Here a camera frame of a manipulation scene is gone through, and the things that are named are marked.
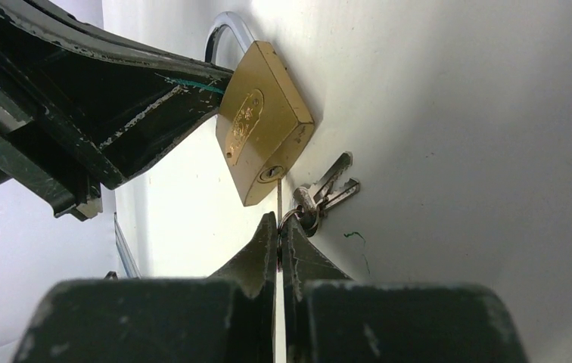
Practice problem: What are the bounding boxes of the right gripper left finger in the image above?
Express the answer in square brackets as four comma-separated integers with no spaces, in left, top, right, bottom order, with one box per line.
[14,213,278,362]

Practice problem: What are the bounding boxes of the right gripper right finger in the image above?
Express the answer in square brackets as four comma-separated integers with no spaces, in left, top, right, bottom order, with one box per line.
[281,216,527,362]

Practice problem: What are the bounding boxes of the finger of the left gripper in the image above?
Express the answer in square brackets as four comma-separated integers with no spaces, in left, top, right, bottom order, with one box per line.
[0,1,232,221]

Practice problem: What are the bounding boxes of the silver keys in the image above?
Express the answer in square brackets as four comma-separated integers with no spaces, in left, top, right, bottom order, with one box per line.
[278,151,361,237]

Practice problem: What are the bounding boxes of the large brass padlock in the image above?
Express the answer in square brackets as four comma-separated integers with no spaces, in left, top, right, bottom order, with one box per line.
[205,11,315,206]

